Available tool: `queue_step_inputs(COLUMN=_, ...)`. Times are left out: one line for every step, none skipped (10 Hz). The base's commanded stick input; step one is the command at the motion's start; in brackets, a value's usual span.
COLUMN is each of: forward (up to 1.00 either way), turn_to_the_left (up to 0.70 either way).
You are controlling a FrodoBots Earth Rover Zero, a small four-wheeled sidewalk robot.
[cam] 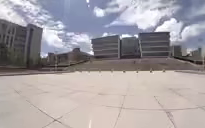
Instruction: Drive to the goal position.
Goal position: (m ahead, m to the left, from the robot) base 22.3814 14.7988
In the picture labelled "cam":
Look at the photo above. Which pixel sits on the dark low wall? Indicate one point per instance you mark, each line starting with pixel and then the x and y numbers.
pixel 193 60

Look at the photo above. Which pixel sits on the row of trees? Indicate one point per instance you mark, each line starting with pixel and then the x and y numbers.
pixel 3 55

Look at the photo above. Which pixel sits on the row of bollards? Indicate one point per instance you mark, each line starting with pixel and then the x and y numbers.
pixel 124 70

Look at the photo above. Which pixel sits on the large grey office building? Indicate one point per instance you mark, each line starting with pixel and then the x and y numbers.
pixel 16 40

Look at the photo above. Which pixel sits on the wide stone steps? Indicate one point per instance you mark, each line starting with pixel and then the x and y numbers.
pixel 133 64

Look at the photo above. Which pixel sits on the low brown building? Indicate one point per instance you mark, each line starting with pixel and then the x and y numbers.
pixel 71 56

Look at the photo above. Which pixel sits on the low raised stone platform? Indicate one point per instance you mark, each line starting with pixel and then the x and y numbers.
pixel 20 71

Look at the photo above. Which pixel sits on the pale stone slab plaza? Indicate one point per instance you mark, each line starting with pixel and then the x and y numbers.
pixel 103 90

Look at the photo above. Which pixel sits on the grey multi-block building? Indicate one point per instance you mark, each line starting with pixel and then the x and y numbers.
pixel 153 45

